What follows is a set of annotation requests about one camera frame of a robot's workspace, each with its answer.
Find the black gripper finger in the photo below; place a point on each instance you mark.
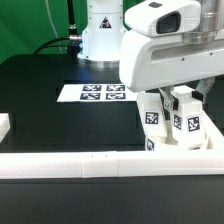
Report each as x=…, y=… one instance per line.
x=169, y=102
x=203, y=88

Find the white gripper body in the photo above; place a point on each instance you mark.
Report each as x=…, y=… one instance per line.
x=149, y=63

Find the white round stool seat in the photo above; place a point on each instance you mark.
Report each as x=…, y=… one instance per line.
x=168, y=143

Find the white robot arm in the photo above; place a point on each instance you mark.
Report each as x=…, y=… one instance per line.
x=198, y=21

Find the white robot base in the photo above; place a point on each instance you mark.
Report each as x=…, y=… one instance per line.
x=102, y=37

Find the white marker sheet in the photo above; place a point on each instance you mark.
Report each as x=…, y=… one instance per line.
x=95, y=93

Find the white right fence rail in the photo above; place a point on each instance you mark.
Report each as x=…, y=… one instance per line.
x=216, y=139

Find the white fence rail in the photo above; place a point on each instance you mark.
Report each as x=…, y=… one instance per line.
x=110, y=164
x=216, y=139
x=4, y=125

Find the white left fence rail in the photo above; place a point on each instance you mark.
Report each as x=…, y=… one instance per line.
x=4, y=125

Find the white front fence rail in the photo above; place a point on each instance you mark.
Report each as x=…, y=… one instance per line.
x=110, y=164

